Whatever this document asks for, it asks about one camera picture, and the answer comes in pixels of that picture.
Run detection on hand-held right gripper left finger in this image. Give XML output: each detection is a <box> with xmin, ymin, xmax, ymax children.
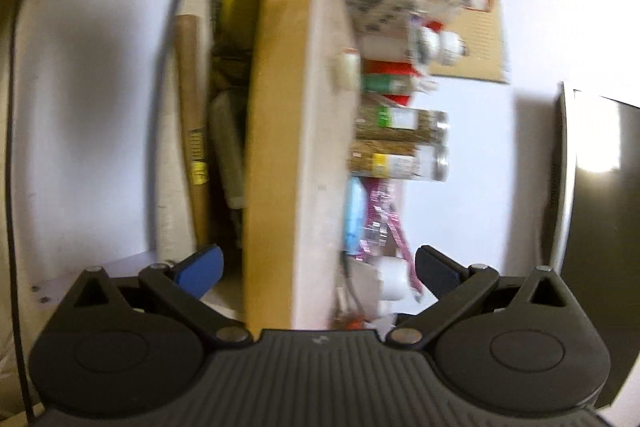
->
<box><xmin>64</xmin><ymin>244</ymin><xmax>252</xmax><ymax>349</ymax></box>

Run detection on black cable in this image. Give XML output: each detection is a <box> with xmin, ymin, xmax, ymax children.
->
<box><xmin>4</xmin><ymin>0</ymin><xmax>132</xmax><ymax>425</ymax></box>

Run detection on green tube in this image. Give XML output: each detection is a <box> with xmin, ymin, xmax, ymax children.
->
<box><xmin>361</xmin><ymin>74</ymin><xmax>437</xmax><ymax>94</ymax></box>

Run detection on yellow object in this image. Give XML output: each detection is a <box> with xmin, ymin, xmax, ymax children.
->
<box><xmin>220</xmin><ymin>0</ymin><xmax>262</xmax><ymax>58</ymax></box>

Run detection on brown cardboard tube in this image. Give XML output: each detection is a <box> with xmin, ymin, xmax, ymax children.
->
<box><xmin>172</xmin><ymin>14</ymin><xmax>212</xmax><ymax>249</ymax></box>

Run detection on white plastic bottle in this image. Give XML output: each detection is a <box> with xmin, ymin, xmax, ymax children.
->
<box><xmin>409</xmin><ymin>26</ymin><xmax>471</xmax><ymax>66</ymax></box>

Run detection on blue packet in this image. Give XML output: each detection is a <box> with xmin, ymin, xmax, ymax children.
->
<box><xmin>344</xmin><ymin>178</ymin><xmax>368</xmax><ymax>254</ymax></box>

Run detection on green label spice jar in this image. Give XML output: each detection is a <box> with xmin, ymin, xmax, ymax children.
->
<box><xmin>354</xmin><ymin>106</ymin><xmax>449</xmax><ymax>144</ymax></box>

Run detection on yellow label spice jar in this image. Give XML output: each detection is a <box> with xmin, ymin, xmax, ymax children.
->
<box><xmin>348</xmin><ymin>141</ymin><xmax>449</xmax><ymax>182</ymax></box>

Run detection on pink patterned packet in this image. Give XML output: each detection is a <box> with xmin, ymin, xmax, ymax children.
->
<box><xmin>358</xmin><ymin>178</ymin><xmax>423</xmax><ymax>304</ymax></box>

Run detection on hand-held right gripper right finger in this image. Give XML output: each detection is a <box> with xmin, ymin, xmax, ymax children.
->
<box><xmin>384</xmin><ymin>245</ymin><xmax>575</xmax><ymax>351</ymax></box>

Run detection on dark monitor screen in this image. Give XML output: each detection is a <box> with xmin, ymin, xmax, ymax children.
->
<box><xmin>549</xmin><ymin>81</ymin><xmax>640</xmax><ymax>409</ymax></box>

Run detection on brown cardboard sheet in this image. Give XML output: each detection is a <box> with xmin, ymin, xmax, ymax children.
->
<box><xmin>427</xmin><ymin>0</ymin><xmax>512</xmax><ymax>84</ymax></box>

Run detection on red container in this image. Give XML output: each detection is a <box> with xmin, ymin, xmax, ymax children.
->
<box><xmin>363</xmin><ymin>59</ymin><xmax>418</xmax><ymax>108</ymax></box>

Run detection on white tape roll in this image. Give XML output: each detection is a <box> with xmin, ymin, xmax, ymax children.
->
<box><xmin>376</xmin><ymin>256</ymin><xmax>412</xmax><ymax>302</ymax></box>

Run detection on white drawer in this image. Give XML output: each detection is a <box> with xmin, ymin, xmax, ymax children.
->
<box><xmin>9</xmin><ymin>0</ymin><xmax>197</xmax><ymax>308</ymax></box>

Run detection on small white block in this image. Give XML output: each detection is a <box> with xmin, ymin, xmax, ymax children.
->
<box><xmin>334</xmin><ymin>51</ymin><xmax>359</xmax><ymax>88</ymax></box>

